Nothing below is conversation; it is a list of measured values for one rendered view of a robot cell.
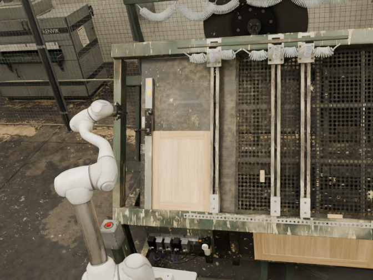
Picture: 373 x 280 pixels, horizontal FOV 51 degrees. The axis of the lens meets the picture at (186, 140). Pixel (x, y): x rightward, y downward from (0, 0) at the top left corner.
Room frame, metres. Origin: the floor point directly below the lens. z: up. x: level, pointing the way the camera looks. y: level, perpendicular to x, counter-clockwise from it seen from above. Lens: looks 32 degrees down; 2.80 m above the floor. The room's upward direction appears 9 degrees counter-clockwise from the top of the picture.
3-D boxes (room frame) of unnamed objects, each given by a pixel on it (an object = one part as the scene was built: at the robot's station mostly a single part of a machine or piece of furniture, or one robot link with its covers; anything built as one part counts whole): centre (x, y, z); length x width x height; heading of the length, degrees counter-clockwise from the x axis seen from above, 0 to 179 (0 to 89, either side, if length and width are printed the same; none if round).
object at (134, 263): (1.52, 0.40, 1.02); 0.18 x 0.16 x 0.22; 95
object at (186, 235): (1.97, 0.18, 0.69); 0.50 x 0.14 x 0.24; 72
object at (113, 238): (2.04, 0.63, 0.84); 0.12 x 0.12 x 0.18; 72
